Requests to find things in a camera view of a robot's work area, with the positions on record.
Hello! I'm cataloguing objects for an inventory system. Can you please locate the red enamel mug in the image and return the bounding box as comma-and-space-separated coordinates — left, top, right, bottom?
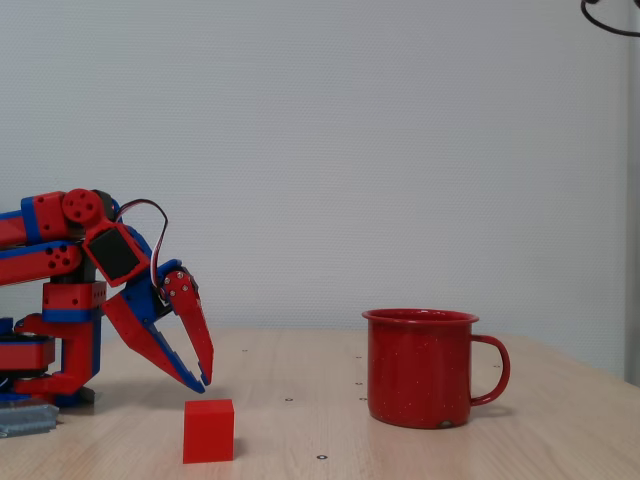
361, 308, 512, 430

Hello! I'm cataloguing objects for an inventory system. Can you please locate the black hanging cable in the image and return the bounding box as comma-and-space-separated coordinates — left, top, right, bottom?
580, 0, 640, 37

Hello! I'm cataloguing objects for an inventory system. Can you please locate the red cube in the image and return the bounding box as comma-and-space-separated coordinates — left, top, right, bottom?
182, 398, 236, 465

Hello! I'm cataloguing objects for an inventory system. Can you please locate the red white black servo cable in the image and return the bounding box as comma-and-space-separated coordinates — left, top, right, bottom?
115, 198, 170, 301

